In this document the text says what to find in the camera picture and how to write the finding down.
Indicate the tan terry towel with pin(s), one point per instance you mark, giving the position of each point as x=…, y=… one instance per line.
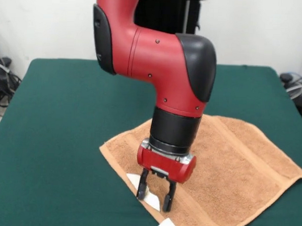
x=238, y=170

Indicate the dark green table cloth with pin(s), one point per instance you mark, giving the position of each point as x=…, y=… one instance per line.
x=53, y=139

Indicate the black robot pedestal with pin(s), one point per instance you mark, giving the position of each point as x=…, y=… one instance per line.
x=164, y=16

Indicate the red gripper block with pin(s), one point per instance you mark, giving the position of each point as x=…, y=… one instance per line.
x=164, y=165

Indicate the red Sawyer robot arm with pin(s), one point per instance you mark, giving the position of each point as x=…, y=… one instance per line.
x=155, y=58

